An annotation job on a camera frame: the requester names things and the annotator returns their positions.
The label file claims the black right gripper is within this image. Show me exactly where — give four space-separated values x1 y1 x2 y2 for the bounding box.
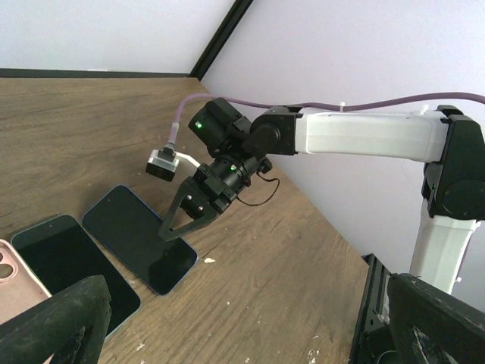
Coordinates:
158 155 273 241

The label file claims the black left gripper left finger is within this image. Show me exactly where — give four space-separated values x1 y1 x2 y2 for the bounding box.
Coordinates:
1 275 111 363

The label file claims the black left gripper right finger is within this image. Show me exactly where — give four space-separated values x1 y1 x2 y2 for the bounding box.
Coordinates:
387 274 484 363

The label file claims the plain pink phone case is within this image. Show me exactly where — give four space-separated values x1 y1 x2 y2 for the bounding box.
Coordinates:
0 240 52 324

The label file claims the black screen smartphone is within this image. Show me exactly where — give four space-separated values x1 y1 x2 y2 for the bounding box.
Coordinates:
11 215 141 336

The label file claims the blue smartphone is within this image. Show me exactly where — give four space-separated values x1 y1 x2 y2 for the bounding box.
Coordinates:
82 185 199 296

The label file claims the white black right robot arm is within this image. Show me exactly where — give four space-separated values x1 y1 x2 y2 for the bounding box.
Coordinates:
146 94 484 293

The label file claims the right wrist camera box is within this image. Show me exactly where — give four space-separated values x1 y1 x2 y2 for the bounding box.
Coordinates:
145 143 200 182

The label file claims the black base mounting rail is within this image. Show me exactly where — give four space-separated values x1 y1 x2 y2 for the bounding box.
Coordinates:
348 254 400 364

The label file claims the black enclosure frame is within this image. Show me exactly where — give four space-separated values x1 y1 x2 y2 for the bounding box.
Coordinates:
1 1 252 79

